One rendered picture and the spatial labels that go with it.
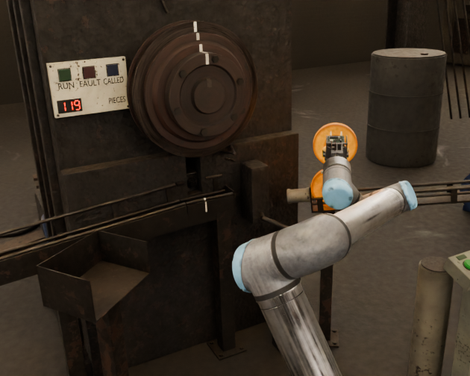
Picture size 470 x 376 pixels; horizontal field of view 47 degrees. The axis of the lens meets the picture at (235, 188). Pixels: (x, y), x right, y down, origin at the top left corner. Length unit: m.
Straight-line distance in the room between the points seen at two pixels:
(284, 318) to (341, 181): 0.56
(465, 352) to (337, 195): 0.75
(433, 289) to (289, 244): 0.93
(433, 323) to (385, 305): 0.66
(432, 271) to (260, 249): 0.91
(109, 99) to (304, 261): 1.03
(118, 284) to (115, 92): 0.67
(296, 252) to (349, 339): 1.34
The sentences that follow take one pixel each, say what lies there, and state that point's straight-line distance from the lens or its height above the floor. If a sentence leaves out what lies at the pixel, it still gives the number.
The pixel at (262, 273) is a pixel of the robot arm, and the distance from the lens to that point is 1.23.
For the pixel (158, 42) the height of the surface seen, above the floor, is 1.29.
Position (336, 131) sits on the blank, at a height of 0.96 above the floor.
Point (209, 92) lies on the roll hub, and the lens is 1.83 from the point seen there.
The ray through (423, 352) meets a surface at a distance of 2.18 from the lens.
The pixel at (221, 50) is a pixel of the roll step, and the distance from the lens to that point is 1.89.
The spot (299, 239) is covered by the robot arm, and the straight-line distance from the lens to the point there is 1.19.
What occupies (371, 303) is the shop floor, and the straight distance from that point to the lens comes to 2.74.
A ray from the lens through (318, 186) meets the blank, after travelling 2.13.
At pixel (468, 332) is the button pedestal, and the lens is 2.04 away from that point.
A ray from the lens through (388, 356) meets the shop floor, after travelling 2.43.
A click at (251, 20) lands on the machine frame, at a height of 1.33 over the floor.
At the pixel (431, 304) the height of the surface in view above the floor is 0.39.
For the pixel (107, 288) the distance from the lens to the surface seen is 1.75.
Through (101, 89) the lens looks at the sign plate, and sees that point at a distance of 1.94.
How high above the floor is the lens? 1.48
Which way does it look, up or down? 21 degrees down
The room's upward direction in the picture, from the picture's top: 2 degrees counter-clockwise
